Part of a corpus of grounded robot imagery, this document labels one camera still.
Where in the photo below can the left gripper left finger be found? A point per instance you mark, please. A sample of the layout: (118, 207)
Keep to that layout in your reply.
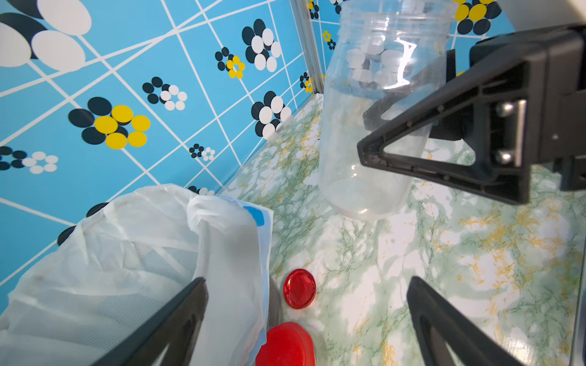
(169, 336)

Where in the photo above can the clear jar large red lid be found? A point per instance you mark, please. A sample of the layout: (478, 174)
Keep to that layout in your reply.
(292, 344)

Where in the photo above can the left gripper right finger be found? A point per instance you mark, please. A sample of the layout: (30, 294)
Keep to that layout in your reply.
(442, 331)

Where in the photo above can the small red jar lid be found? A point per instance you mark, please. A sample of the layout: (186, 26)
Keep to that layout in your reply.
(299, 289)

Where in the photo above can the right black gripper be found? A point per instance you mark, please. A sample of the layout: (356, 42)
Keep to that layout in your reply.
(522, 102)

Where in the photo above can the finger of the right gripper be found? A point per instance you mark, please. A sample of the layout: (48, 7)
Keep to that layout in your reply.
(398, 100)

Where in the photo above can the clear jar of mung beans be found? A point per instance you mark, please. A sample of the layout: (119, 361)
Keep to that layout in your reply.
(389, 56)

